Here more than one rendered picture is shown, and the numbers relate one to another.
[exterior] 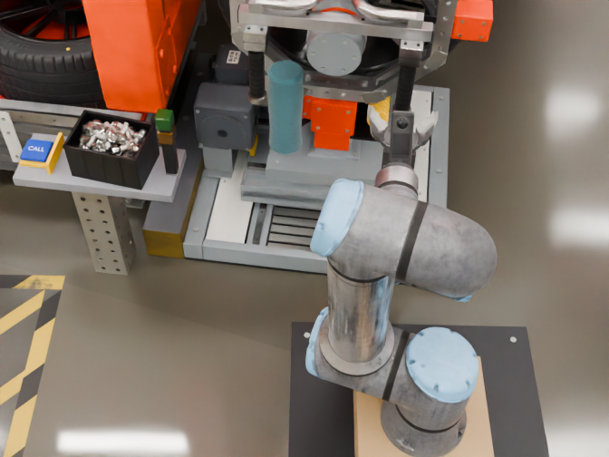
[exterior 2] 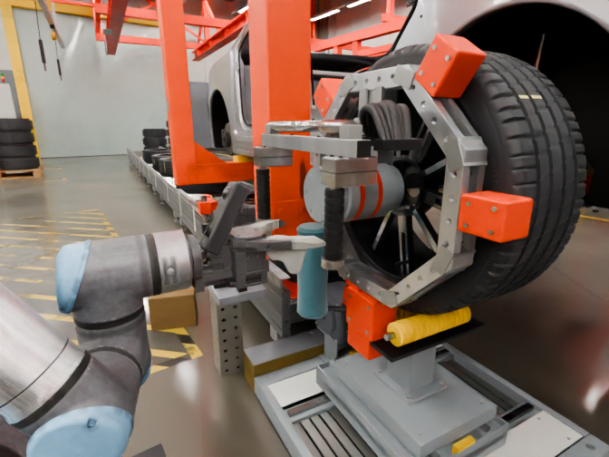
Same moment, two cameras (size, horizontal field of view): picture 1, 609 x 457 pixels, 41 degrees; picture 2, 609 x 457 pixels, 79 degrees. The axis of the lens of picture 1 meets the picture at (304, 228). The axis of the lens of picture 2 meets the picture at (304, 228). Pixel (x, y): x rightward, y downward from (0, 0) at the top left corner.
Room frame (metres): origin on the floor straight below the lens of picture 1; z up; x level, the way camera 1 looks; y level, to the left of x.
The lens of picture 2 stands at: (1.00, -0.73, 1.01)
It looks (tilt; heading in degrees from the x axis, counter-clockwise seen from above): 16 degrees down; 56
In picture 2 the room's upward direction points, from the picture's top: straight up
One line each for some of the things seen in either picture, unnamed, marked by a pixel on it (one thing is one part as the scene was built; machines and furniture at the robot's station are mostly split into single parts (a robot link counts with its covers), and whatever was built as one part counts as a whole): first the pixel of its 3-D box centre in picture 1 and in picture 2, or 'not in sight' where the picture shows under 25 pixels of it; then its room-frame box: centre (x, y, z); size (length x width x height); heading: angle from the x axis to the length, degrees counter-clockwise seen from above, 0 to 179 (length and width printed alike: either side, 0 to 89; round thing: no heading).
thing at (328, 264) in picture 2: (405, 88); (333, 226); (1.41, -0.22, 0.83); 0.04 x 0.04 x 0.16
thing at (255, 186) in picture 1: (326, 160); (401, 400); (1.83, -0.06, 0.13); 0.50 x 0.36 x 0.10; 84
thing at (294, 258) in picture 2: (428, 131); (294, 255); (1.29, -0.26, 0.81); 0.09 x 0.03 x 0.06; 138
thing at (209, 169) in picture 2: not in sight; (224, 160); (2.23, 2.35, 0.69); 0.52 x 0.17 x 0.35; 174
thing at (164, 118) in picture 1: (164, 120); not in sight; (1.47, 0.36, 0.64); 0.04 x 0.04 x 0.04; 84
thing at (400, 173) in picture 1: (398, 186); (173, 261); (1.13, -0.19, 0.81); 0.10 x 0.05 x 0.09; 84
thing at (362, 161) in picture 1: (337, 118); (411, 354); (1.83, -0.09, 0.32); 0.40 x 0.30 x 0.28; 84
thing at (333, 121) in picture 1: (335, 108); (381, 316); (1.69, -0.08, 0.48); 0.16 x 0.12 x 0.17; 174
